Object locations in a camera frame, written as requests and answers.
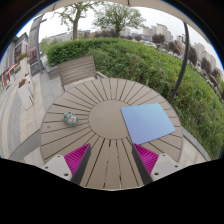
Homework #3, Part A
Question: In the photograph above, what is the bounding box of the round leafy green tree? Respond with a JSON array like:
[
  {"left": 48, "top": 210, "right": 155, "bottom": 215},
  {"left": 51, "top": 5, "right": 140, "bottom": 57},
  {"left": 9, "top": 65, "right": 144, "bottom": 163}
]
[{"left": 93, "top": 3, "right": 146, "bottom": 38}]

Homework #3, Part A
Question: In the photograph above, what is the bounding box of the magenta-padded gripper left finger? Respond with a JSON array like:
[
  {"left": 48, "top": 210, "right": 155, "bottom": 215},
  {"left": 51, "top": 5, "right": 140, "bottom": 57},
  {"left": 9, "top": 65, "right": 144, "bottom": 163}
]
[{"left": 41, "top": 143, "right": 92, "bottom": 186}]

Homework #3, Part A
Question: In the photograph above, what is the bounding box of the white planter box with flowers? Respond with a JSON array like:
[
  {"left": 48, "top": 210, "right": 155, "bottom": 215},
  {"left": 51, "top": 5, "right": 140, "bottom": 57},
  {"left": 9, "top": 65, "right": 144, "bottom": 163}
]
[{"left": 17, "top": 78, "right": 35, "bottom": 111}]

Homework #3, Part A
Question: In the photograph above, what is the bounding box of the blue mouse pad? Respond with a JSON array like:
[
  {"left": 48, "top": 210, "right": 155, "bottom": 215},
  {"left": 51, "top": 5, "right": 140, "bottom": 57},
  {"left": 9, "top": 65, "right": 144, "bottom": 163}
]
[{"left": 120, "top": 102, "right": 177, "bottom": 146}]

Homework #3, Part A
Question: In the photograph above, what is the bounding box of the beige parasol canopy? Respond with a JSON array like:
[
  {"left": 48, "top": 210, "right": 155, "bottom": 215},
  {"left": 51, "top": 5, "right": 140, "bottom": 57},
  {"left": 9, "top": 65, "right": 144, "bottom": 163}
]
[{"left": 39, "top": 0, "right": 214, "bottom": 44}]

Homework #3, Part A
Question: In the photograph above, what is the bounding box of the dark curved parasol pole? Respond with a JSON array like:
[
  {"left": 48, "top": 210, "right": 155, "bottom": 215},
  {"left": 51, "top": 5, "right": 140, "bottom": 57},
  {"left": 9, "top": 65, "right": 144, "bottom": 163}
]
[{"left": 167, "top": 20, "right": 190, "bottom": 104}]

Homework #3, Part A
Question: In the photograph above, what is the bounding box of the tall grey sign pillar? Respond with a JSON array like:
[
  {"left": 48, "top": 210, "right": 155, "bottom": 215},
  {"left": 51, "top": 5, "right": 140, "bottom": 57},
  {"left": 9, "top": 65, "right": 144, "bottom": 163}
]
[{"left": 27, "top": 14, "right": 46, "bottom": 77}]

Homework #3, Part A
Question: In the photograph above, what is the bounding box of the transparent green computer mouse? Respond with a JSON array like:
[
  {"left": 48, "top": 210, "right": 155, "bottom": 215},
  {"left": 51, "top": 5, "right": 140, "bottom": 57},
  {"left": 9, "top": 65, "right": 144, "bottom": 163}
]
[{"left": 63, "top": 111, "right": 80, "bottom": 127}]

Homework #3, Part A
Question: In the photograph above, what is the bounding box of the bare-trunked leaning tree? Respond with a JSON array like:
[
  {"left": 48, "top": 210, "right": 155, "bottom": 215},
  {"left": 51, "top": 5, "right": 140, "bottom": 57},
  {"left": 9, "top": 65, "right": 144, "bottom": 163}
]
[{"left": 53, "top": 1, "right": 101, "bottom": 41}]

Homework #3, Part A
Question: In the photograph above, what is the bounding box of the brown slatted outdoor chair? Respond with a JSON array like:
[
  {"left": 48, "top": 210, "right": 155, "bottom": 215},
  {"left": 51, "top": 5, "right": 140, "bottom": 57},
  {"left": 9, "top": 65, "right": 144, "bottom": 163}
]
[{"left": 57, "top": 55, "right": 109, "bottom": 93}]

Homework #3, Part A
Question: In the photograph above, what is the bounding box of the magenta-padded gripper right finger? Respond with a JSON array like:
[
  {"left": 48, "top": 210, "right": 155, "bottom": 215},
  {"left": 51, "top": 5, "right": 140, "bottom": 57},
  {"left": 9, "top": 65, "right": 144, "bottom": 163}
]
[{"left": 131, "top": 143, "right": 184, "bottom": 186}]

